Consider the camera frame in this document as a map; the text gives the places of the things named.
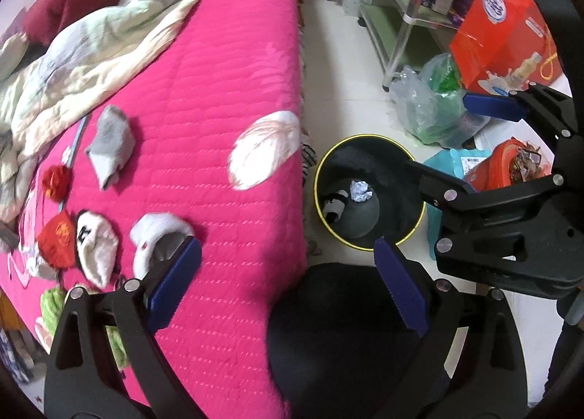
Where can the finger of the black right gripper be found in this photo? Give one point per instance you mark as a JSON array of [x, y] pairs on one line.
[[547, 111], [441, 190]]

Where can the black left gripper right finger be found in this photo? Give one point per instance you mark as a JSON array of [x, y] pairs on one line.
[[469, 361]]

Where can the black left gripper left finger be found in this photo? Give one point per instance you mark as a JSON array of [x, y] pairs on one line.
[[82, 379]]

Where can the grey sock red mark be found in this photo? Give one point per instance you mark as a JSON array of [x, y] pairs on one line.
[[156, 236]]

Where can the grey sock ball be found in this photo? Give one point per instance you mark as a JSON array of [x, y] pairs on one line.
[[112, 146]]

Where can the white paper ball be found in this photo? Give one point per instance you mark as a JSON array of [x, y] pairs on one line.
[[360, 191]]

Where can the white black sock ball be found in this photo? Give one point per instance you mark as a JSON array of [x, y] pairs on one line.
[[334, 205]]

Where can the teal plastic package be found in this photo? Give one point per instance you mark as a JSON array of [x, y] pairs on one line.
[[456, 163]]

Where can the black bin yellow rim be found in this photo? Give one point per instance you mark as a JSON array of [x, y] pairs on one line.
[[396, 207]]

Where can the clear green plastic bag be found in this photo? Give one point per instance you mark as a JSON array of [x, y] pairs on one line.
[[429, 104]]

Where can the crumpled paper on bed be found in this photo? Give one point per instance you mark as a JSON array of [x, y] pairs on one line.
[[36, 266]]

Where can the large red sock ball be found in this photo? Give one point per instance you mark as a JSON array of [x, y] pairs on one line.
[[56, 242]]

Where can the small red sock ball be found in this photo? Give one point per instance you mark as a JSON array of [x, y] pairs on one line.
[[56, 182]]

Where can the pink quilted bedspread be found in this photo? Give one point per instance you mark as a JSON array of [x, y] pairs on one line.
[[216, 119]]

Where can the pale green rumpled blanket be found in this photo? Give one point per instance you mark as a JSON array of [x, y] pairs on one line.
[[84, 65]]

